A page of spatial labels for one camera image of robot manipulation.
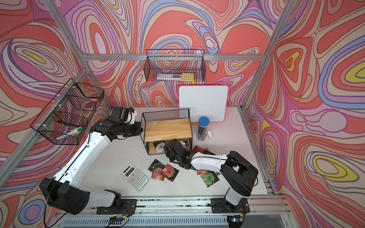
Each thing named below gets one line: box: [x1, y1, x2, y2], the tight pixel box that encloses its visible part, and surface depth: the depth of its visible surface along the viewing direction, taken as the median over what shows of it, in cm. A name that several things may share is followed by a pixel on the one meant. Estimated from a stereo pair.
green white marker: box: [66, 126, 84, 136], surface depth 73 cm
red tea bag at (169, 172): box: [162, 163, 180, 182], surface depth 87 cm
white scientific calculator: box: [120, 163, 150, 191], surface depth 84 cm
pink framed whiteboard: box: [178, 85, 229, 123], surface depth 98 cm
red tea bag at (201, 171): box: [196, 169, 208, 175], surface depth 87 cm
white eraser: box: [206, 130, 213, 141], surface depth 101 cm
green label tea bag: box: [200, 170, 221, 188], surface depth 84 cm
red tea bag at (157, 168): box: [147, 158, 167, 181], surface depth 88 cm
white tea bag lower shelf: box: [153, 140, 166, 154], surface depth 86 cm
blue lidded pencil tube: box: [196, 116, 211, 142], surface depth 88 cm
